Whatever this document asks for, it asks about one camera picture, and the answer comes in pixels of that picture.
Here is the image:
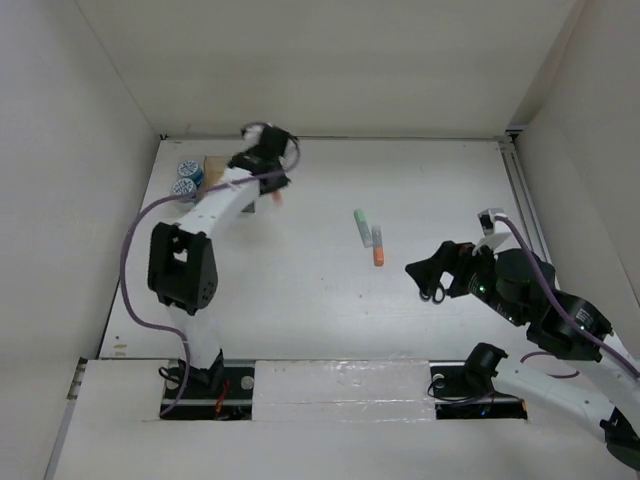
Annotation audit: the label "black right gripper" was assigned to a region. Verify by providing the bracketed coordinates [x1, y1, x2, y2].
[404, 235, 525, 325]

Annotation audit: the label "orange capped grey highlighter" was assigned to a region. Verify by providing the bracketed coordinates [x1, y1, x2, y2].
[371, 225, 385, 267]

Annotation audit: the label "green capped highlighter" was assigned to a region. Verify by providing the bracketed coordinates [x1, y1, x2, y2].
[353, 209, 373, 248]

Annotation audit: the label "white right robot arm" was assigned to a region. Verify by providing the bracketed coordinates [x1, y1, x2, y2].
[405, 241, 639, 470]

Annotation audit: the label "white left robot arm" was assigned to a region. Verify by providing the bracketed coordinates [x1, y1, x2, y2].
[147, 124, 300, 397]

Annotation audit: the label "smoky grey plastic container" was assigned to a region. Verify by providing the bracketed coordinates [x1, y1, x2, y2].
[242, 202, 256, 215]

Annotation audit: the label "amber plastic container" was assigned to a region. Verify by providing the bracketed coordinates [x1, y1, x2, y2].
[202, 156, 231, 189]

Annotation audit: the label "clear plastic container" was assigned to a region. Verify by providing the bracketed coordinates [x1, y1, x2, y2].
[171, 155, 205, 204]

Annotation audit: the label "black handled scissors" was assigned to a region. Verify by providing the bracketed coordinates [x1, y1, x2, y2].
[419, 283, 447, 305]

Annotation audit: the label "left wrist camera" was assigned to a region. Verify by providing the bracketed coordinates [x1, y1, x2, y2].
[241, 122, 266, 148]

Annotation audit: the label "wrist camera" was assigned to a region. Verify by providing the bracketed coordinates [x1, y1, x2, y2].
[241, 122, 266, 148]
[472, 208, 512, 256]

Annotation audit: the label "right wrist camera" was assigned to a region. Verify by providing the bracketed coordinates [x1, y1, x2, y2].
[472, 208, 512, 256]

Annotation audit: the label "aluminium rail right edge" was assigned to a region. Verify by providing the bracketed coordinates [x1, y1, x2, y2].
[497, 129, 552, 263]

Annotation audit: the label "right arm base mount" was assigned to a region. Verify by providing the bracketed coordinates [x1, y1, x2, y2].
[426, 343, 528, 420]

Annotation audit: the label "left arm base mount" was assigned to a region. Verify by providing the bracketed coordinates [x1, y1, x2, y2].
[160, 363, 255, 421]

